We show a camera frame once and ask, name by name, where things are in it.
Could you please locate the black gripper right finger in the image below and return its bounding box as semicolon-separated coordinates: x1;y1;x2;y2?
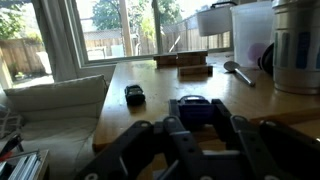
211;98;320;180

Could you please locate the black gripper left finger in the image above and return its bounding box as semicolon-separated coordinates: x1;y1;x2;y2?
74;98;205;180

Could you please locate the green toy car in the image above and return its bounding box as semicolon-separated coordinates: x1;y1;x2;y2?
124;84;147;107

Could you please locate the blue toy car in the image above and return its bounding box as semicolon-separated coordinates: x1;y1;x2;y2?
178;94;214;129

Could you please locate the wooden table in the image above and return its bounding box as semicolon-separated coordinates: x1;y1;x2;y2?
92;51;320;180

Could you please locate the metal spoon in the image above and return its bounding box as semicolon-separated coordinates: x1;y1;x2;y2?
223;60;256;88

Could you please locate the black round case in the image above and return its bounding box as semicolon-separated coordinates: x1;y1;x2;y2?
257;42;275;77

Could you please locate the single wooden block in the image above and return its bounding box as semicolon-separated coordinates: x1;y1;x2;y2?
177;64;214;77

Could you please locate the white leather sofa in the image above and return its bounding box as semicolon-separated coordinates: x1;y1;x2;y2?
0;73;109;180

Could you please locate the translucent plastic cup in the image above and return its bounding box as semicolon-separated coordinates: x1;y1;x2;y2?
230;0;276;69

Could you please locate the large white-framed window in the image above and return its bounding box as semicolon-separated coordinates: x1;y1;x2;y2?
0;0;241;88

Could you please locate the black orange clamp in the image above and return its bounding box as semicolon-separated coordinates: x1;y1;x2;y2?
0;133;24;159

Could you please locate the black arc lamp white shade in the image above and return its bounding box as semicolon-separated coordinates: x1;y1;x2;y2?
196;0;238;37

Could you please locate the grey curtain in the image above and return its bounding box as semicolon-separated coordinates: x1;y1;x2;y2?
31;0;80;83

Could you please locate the aluminium frame cart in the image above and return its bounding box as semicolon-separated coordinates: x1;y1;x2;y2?
0;149;51;180

